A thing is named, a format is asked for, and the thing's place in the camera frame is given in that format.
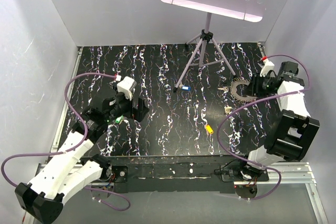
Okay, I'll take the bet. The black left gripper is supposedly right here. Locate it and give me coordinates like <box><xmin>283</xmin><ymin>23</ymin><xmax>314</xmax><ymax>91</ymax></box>
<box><xmin>105</xmin><ymin>85</ymin><xmax>149</xmax><ymax>123</ymax></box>

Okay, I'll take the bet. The yellow tagged key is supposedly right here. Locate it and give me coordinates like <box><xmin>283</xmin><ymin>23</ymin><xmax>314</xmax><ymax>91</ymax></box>
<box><xmin>204</xmin><ymin>124</ymin><xmax>214</xmax><ymax>135</ymax></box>

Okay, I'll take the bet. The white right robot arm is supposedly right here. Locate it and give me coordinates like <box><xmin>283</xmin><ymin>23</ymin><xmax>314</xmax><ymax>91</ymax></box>
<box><xmin>237</xmin><ymin>59</ymin><xmax>320</xmax><ymax>181</ymax></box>

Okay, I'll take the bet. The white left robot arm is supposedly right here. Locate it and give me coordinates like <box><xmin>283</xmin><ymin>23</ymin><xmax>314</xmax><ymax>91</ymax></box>
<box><xmin>15</xmin><ymin>92</ymin><xmax>149</xmax><ymax>223</ymax></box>

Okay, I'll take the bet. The silver keyring holder with keys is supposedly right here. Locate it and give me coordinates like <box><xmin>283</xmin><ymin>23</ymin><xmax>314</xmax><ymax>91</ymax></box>
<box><xmin>217</xmin><ymin>78</ymin><xmax>256</xmax><ymax>103</ymax></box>

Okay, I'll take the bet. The green tagged key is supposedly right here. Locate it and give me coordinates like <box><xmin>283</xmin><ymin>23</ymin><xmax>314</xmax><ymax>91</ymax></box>
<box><xmin>115</xmin><ymin>115</ymin><xmax>123</xmax><ymax>124</ymax></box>

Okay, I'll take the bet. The beige plastic peg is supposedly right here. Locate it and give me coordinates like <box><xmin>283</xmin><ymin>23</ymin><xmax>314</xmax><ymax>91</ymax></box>
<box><xmin>224</xmin><ymin>106</ymin><xmax>232</xmax><ymax>114</ymax></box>

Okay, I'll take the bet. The blue tagged key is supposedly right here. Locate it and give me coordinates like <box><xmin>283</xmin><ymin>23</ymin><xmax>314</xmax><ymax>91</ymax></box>
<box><xmin>180</xmin><ymin>85</ymin><xmax>191</xmax><ymax>91</ymax></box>

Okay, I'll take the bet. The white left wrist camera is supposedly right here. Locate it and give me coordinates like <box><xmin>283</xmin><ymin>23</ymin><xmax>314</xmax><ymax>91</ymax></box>
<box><xmin>117</xmin><ymin>77</ymin><xmax>137</xmax><ymax>101</ymax></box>

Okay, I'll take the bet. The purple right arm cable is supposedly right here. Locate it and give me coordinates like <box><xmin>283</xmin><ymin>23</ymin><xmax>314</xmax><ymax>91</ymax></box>
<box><xmin>216</xmin><ymin>55</ymin><xmax>313</xmax><ymax>200</ymax></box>

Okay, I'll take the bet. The black base frame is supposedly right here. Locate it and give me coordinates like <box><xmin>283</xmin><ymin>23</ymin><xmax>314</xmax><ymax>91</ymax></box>
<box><xmin>93</xmin><ymin>155</ymin><xmax>269</xmax><ymax>194</ymax></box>

